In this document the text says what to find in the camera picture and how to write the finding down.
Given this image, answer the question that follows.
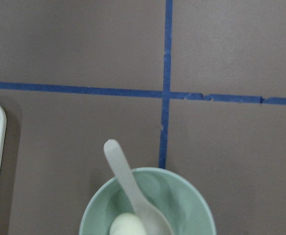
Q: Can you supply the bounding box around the white steamed bun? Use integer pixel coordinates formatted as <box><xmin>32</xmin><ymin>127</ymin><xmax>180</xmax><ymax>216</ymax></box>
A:
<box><xmin>109</xmin><ymin>212</ymin><xmax>147</xmax><ymax>235</ymax></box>

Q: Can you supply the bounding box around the white ceramic spoon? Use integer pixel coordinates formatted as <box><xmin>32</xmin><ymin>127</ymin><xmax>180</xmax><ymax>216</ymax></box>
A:
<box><xmin>104</xmin><ymin>139</ymin><xmax>174</xmax><ymax>235</ymax></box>

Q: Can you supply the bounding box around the mint green bowl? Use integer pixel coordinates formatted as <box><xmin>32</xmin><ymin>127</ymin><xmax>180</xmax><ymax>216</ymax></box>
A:
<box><xmin>79</xmin><ymin>167</ymin><xmax>217</xmax><ymax>235</ymax></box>

